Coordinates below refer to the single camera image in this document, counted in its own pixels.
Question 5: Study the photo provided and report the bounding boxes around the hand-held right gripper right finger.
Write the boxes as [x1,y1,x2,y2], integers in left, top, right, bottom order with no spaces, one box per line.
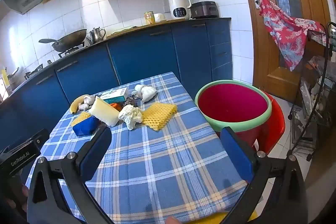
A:
[220,126,308,224]

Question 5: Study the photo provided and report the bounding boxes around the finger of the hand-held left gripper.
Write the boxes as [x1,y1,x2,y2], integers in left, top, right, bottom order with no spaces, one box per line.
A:
[26,129,49,149]

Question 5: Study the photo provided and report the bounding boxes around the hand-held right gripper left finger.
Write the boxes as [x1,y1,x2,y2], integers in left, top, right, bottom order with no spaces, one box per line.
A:
[27,125,113,224]

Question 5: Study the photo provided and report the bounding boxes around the blue sponge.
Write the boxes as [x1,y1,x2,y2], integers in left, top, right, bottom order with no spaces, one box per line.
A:
[73,116,100,136]

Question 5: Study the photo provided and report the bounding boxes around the small yellow foam fruit net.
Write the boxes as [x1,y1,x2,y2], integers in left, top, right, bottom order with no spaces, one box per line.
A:
[71,112,91,127]

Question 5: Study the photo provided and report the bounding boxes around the white foam block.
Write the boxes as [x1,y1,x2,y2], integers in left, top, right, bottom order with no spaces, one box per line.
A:
[88,96,121,127]

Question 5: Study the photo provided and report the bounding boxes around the red bucket with green rim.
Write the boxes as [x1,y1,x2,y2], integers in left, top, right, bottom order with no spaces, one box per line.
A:
[194,80,272,147]

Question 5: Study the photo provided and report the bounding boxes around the white tissue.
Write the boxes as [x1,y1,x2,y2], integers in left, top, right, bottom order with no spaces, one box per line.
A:
[118,105,143,131]

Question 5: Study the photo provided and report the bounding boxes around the teal and white carton box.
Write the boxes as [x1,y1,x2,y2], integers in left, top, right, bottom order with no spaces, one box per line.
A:
[100,87,129,104]

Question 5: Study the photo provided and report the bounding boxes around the steel wool scrubber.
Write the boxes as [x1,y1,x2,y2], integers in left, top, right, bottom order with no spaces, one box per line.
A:
[123,97,137,108]

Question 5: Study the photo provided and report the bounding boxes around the large yellow foam fruit net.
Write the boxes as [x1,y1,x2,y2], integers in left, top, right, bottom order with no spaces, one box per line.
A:
[142,102,177,131]

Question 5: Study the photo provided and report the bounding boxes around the white plastic bag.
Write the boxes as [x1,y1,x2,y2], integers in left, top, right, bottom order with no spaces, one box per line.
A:
[131,84,158,102]

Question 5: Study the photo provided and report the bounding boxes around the person's left hand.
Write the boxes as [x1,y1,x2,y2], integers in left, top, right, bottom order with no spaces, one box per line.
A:
[4,183,30,214]

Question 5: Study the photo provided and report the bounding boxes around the yellow banana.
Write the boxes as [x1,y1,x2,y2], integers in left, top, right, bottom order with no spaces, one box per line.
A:
[70,94,91,115]

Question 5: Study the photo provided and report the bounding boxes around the red plastic stool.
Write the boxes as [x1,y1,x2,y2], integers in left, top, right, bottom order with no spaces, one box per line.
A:
[252,91,286,155]

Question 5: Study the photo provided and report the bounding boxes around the blue plaid tablecloth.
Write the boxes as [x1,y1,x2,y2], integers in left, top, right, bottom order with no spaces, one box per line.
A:
[33,72,250,224]

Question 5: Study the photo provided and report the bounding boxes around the metal pot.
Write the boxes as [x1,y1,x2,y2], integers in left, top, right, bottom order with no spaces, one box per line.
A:
[7,67,21,88]

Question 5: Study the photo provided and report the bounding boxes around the wooden door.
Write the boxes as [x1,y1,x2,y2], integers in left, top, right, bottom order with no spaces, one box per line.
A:
[232,0,332,102]

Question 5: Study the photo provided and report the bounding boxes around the gas stove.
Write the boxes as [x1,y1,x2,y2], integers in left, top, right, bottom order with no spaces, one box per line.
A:
[25,46,86,80]

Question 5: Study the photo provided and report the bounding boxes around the black wok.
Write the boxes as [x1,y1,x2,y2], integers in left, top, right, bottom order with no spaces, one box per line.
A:
[38,29,88,52]

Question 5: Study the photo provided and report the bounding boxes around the blue base cabinets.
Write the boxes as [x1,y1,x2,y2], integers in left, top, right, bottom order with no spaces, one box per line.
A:
[0,18,233,140]

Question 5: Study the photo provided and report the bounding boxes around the metal teapot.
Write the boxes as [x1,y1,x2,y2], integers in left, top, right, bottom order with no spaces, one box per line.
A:
[87,27,107,44]

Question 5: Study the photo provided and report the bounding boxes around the green tray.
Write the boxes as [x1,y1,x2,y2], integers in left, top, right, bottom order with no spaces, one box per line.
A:
[112,26,136,33]

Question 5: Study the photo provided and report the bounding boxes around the red floral cloth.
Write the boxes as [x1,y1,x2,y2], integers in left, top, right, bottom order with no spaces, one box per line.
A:
[259,0,328,72]

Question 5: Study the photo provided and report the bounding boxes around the yellow tin can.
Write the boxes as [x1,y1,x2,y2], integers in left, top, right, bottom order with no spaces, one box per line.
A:
[144,11,155,25]

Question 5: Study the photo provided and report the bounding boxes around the black rice cooker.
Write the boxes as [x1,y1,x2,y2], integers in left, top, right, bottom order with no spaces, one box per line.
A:
[190,1,219,19]

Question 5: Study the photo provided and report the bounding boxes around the white soy milk maker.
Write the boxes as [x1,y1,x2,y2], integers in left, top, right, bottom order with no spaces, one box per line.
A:
[165,0,192,20]

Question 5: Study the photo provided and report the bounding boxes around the black wire rack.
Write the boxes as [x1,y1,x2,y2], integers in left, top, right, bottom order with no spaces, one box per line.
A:
[287,22,336,161]

